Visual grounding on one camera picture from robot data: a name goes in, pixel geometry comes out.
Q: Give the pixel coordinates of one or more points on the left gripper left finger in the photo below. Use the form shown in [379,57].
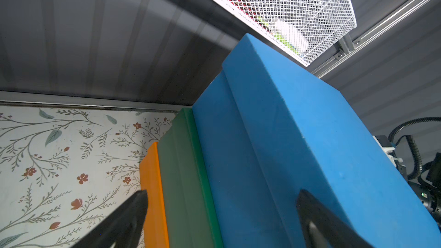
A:
[122,228]

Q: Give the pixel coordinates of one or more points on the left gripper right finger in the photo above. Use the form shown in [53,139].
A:
[322,228]

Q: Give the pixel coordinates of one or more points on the orange shoebox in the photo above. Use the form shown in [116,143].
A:
[155,225]

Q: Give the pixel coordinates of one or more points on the green shoebox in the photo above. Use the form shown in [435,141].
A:
[189,206]

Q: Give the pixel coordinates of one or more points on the blue shoebox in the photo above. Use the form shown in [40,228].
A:
[269,129]

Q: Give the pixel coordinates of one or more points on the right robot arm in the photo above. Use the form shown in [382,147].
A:
[428,188]

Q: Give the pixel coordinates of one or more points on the floral table mat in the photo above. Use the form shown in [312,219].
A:
[63,171]

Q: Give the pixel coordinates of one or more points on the white marker in basket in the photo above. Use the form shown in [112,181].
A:
[291,35]

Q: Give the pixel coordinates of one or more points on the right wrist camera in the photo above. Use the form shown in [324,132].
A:
[389,149]

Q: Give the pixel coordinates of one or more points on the white wire mesh basket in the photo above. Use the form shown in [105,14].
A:
[322,22]

